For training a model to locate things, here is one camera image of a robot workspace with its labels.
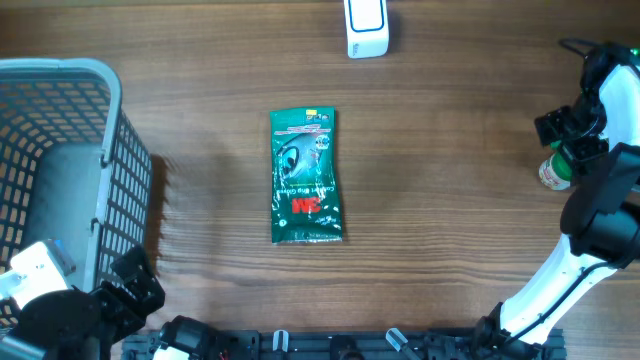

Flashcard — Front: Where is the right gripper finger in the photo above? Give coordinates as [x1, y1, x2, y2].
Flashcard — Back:
[558, 136, 609, 176]
[534, 106, 575, 146]

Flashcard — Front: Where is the green lid jar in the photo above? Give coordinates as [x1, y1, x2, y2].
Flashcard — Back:
[538, 141, 573, 191]

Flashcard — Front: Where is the green 3M gloves packet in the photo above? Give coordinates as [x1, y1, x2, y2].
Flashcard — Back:
[270, 106, 343, 244]

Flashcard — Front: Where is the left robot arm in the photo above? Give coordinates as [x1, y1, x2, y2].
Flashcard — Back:
[1, 246, 165, 359]

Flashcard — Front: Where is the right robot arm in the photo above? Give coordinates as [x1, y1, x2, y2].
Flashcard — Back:
[465, 38, 639, 359]

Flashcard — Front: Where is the white barcode scanner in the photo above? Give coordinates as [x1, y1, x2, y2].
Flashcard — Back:
[343, 0, 390, 59]

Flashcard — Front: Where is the grey plastic mesh basket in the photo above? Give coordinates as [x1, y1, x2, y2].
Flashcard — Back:
[0, 58, 154, 331]

